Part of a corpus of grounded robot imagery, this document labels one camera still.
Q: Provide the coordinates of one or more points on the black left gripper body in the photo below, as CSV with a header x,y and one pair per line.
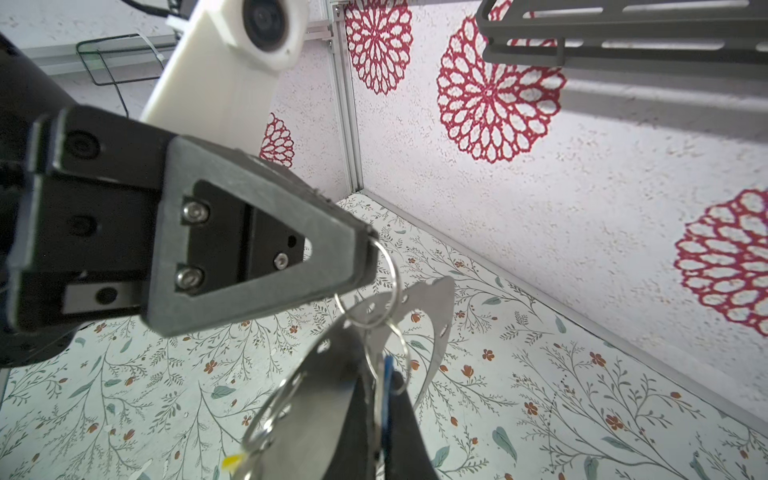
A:
x,y
78,215

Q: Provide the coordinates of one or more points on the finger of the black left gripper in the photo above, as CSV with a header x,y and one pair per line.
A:
x,y
239,238

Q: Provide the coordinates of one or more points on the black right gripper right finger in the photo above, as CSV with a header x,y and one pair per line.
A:
x,y
406,457

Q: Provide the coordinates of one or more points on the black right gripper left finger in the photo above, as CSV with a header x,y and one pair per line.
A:
x,y
359,448

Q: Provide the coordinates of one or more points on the keyring bunch with blue tags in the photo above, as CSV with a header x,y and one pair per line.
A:
x,y
296,432

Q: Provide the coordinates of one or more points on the black wire wall rack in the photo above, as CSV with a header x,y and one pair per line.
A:
x,y
121,61

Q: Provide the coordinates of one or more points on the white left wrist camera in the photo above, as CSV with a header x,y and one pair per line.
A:
x,y
220,81

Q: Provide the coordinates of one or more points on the grey slotted wall shelf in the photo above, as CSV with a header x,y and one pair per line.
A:
x,y
695,37

